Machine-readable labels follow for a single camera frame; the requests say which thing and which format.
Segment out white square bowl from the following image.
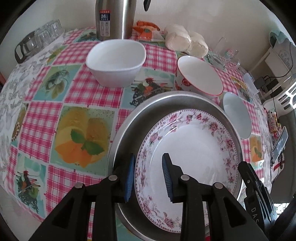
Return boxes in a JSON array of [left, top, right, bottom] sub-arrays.
[[86, 39, 147, 88]]

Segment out large stainless steel basin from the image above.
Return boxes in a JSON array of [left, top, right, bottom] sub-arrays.
[[108, 91, 243, 240]]

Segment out small white blue bowl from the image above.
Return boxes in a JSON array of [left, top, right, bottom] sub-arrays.
[[220, 92, 252, 139]]

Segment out upturned drinking glass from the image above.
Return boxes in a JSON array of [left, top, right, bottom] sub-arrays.
[[35, 27, 54, 48], [47, 20, 65, 39]]

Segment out orange snack packet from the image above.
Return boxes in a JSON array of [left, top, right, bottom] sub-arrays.
[[132, 21, 165, 42]]

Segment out grey floral white cloth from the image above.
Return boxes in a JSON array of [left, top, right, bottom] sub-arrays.
[[1, 30, 76, 187]]

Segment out glass ashtray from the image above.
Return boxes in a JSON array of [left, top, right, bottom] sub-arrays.
[[206, 53, 225, 70]]

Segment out floral rimmed round plate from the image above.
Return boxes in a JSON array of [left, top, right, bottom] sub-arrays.
[[134, 109, 241, 233]]

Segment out checkered picture tablecloth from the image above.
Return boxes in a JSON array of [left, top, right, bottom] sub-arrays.
[[4, 28, 181, 221]]

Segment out bag of steamed buns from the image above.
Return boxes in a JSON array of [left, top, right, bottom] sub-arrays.
[[164, 24, 209, 58]]

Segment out colourful candy packet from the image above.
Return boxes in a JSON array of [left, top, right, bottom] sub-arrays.
[[267, 110, 278, 133]]

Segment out clear plastic box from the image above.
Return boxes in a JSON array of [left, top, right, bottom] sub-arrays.
[[243, 73, 259, 94]]

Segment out white shelf unit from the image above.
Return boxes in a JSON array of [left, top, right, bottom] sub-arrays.
[[249, 31, 295, 117]]

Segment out black power adapter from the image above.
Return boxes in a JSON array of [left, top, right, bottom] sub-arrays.
[[254, 77, 265, 89]]

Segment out black charging cable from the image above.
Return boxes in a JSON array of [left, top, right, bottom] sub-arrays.
[[263, 41, 296, 121]]

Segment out stainless steel thermos jug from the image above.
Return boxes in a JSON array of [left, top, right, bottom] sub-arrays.
[[95, 0, 152, 42]]

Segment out clear glass mug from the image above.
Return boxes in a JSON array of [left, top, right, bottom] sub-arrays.
[[214, 37, 240, 70]]

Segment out strawberry pattern red-rimmed bowl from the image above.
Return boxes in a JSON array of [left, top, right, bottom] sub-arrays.
[[174, 56, 224, 99]]

